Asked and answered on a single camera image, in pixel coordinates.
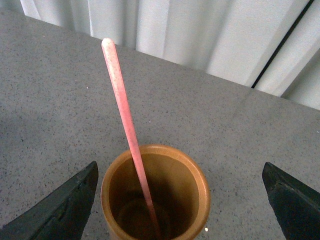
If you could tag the pink chopstick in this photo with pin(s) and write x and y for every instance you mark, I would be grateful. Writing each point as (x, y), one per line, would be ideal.
(113, 66)

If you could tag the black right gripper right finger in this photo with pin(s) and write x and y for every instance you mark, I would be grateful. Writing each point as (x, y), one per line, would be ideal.
(295, 204)

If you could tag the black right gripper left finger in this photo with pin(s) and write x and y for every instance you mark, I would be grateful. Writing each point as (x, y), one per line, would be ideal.
(62, 215)

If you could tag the white pleated curtain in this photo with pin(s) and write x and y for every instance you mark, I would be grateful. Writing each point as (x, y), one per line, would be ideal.
(270, 45)

